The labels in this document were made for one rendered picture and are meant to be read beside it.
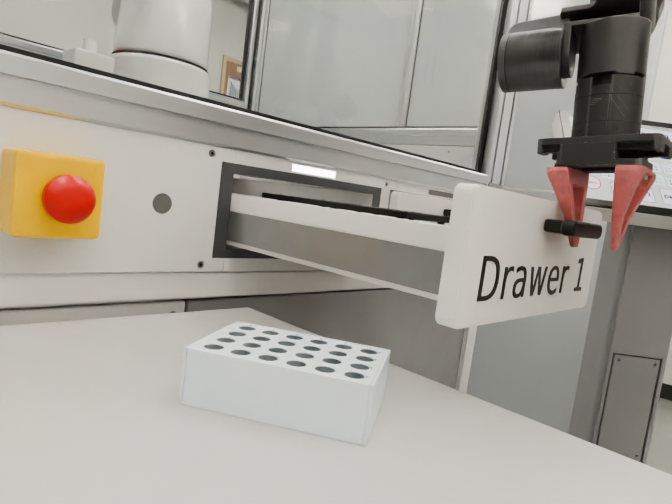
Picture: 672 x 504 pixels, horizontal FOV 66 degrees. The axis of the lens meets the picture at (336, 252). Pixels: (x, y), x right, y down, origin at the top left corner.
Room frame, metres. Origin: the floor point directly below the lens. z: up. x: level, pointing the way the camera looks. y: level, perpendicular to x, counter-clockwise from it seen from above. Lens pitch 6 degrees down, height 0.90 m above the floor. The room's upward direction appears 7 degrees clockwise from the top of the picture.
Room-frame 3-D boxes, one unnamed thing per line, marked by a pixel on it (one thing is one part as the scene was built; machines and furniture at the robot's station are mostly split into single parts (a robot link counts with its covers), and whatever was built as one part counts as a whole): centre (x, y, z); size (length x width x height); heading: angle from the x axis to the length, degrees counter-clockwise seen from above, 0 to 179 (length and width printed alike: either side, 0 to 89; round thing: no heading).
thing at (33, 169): (0.45, 0.25, 0.88); 0.07 x 0.05 x 0.07; 137
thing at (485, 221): (0.49, -0.19, 0.87); 0.29 x 0.02 x 0.11; 137
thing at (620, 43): (0.50, -0.22, 1.07); 0.07 x 0.06 x 0.07; 58
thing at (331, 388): (0.35, 0.02, 0.78); 0.12 x 0.08 x 0.04; 78
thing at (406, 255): (0.64, -0.04, 0.86); 0.40 x 0.26 x 0.06; 47
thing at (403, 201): (0.93, -0.18, 0.87); 0.29 x 0.02 x 0.11; 137
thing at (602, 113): (0.49, -0.23, 1.01); 0.10 x 0.07 x 0.07; 49
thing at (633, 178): (0.49, -0.24, 0.94); 0.07 x 0.07 x 0.09; 49
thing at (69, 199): (0.43, 0.23, 0.88); 0.04 x 0.03 x 0.04; 137
